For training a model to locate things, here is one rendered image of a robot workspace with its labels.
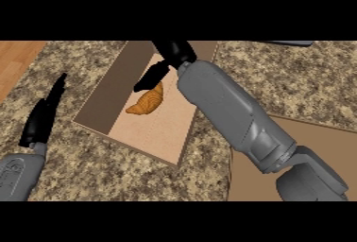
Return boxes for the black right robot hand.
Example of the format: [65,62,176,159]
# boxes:
[133,40,199,94]

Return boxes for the golden brown croissant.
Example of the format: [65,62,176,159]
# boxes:
[124,80,165,115]

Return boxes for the brown wooden tray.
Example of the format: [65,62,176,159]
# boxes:
[71,40,220,168]

